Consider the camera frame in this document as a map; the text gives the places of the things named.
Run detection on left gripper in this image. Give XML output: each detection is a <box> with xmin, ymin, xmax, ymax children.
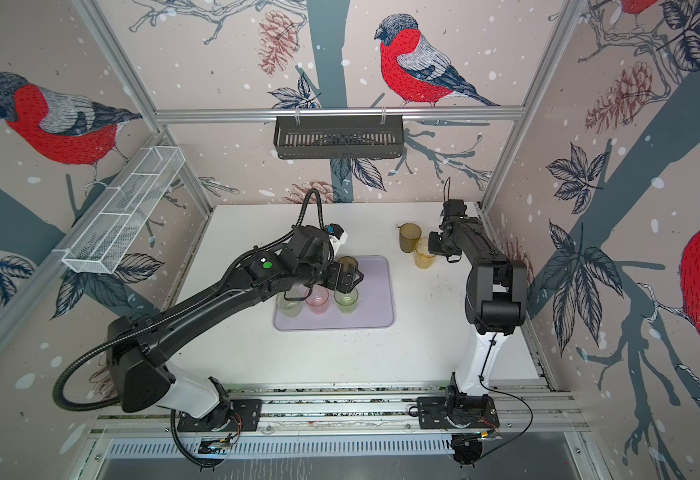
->
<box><xmin>296</xmin><ymin>259</ymin><xmax>367</xmax><ymax>292</ymax></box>

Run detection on brown textured cup front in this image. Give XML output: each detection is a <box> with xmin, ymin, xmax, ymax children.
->
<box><xmin>338</xmin><ymin>256</ymin><xmax>358</xmax><ymax>271</ymax></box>

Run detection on brown textured cup back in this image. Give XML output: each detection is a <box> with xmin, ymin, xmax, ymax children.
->
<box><xmin>398</xmin><ymin>222</ymin><xmax>422</xmax><ymax>253</ymax></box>

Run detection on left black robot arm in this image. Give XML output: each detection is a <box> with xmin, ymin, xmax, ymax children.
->
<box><xmin>106</xmin><ymin>223</ymin><xmax>363</xmax><ymax>418</ymax></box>

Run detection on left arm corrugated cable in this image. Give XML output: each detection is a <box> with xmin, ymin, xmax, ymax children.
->
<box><xmin>52</xmin><ymin>188</ymin><xmax>327</xmax><ymax>469</ymax></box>

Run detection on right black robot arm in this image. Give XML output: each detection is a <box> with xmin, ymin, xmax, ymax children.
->
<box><xmin>428</xmin><ymin>199</ymin><xmax>527</xmax><ymax>396</ymax></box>

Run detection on green smooth cup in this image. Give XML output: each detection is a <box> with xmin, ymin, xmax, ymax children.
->
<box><xmin>334</xmin><ymin>288</ymin><xmax>360</xmax><ymax>314</ymax></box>

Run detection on yellow smooth cup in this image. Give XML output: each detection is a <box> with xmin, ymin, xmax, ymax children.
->
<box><xmin>413</xmin><ymin>237</ymin><xmax>436</xmax><ymax>269</ymax></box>

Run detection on pink smooth cup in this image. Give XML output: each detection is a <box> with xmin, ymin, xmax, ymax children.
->
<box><xmin>305</xmin><ymin>285</ymin><xmax>330</xmax><ymax>315</ymax></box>

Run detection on black hanging wire basket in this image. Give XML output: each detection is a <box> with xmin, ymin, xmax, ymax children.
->
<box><xmin>273</xmin><ymin>115</ymin><xmax>404</xmax><ymax>160</ymax></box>

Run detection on white wire mesh shelf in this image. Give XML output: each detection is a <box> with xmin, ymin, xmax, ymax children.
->
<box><xmin>62</xmin><ymin>146</ymin><xmax>185</xmax><ymax>274</ymax></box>

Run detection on aluminium frame top rail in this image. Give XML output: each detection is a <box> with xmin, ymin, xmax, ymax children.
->
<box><xmin>153</xmin><ymin>106</ymin><xmax>526</xmax><ymax>125</ymax></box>

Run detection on green textured cup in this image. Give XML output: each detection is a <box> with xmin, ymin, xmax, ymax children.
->
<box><xmin>276</xmin><ymin>293</ymin><xmax>303</xmax><ymax>318</ymax></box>

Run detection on lilac plastic tray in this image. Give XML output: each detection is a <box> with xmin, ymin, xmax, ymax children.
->
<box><xmin>274</xmin><ymin>255</ymin><xmax>394</xmax><ymax>331</ymax></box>

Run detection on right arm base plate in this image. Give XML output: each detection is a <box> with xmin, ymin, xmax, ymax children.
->
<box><xmin>408</xmin><ymin>395</ymin><xmax>499</xmax><ymax>430</ymax></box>

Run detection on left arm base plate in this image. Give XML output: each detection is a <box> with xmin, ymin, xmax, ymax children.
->
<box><xmin>177</xmin><ymin>398</ymin><xmax>263</xmax><ymax>433</ymax></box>

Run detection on brown textured cup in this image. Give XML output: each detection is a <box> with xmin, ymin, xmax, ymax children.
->
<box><xmin>338</xmin><ymin>256</ymin><xmax>358</xmax><ymax>271</ymax></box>
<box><xmin>398</xmin><ymin>222</ymin><xmax>422</xmax><ymax>253</ymax></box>

